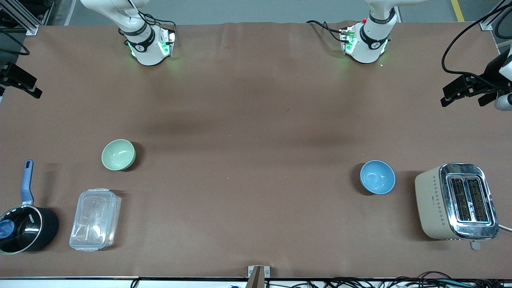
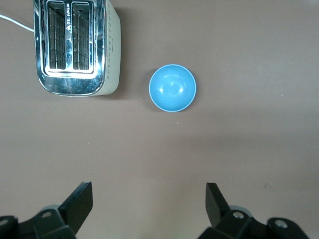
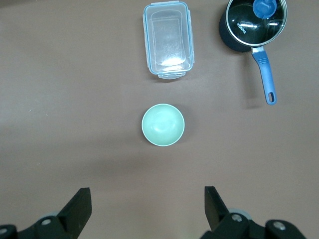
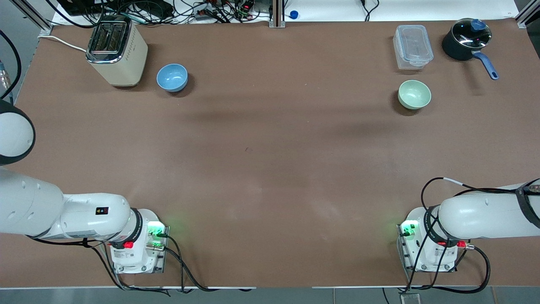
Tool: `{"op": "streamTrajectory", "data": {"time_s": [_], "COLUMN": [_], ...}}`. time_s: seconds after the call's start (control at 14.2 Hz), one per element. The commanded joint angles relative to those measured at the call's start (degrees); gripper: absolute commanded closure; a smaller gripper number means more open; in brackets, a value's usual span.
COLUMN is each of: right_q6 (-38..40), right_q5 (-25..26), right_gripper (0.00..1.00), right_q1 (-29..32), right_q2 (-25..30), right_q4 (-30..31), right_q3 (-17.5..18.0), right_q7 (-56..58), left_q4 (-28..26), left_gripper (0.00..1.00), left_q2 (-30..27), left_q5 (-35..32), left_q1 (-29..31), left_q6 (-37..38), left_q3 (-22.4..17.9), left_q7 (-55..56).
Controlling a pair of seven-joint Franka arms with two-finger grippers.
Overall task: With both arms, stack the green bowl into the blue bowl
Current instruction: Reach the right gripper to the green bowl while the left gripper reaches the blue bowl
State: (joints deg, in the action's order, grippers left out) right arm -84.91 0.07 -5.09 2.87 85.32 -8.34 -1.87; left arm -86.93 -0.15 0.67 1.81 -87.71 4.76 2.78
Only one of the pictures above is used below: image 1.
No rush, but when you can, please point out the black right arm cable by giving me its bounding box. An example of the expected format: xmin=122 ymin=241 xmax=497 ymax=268
xmin=0 ymin=29 xmax=31 ymax=56

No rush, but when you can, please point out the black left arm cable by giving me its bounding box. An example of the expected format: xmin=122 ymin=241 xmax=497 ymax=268
xmin=441 ymin=0 xmax=512 ymax=78

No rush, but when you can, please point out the clear plastic lidded container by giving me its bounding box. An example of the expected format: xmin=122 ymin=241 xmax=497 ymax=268
xmin=69 ymin=188 xmax=122 ymax=252

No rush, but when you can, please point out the aluminium frame profile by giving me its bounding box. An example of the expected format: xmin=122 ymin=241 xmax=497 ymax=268
xmin=479 ymin=0 xmax=512 ymax=32
xmin=0 ymin=0 xmax=54 ymax=36

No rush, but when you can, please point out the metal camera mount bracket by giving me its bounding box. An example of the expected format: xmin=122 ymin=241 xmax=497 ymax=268
xmin=247 ymin=265 xmax=271 ymax=288

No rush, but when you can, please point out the black base power cable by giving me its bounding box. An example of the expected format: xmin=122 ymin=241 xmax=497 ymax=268
xmin=306 ymin=20 xmax=345 ymax=42

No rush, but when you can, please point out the green bowl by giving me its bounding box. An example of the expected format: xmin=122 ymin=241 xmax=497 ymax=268
xmin=101 ymin=139 xmax=136 ymax=171

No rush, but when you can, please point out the blue bowl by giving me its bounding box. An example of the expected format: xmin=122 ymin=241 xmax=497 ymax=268
xmin=360 ymin=160 xmax=396 ymax=195

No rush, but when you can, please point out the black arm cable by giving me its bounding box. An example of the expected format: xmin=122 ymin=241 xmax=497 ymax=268
xmin=441 ymin=0 xmax=512 ymax=78
xmin=0 ymin=29 xmax=31 ymax=56

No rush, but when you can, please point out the brown table mat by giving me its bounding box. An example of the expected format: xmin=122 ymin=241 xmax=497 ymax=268
xmin=0 ymin=21 xmax=512 ymax=279

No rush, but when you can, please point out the black cable bundle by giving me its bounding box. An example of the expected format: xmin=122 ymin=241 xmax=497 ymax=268
xmin=130 ymin=271 xmax=512 ymax=288

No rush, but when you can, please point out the beige chrome toaster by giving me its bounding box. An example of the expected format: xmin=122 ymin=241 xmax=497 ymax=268
xmin=414 ymin=162 xmax=500 ymax=251

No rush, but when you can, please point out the black saucepan with blue handle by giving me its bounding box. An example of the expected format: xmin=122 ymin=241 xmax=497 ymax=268
xmin=0 ymin=160 xmax=60 ymax=255

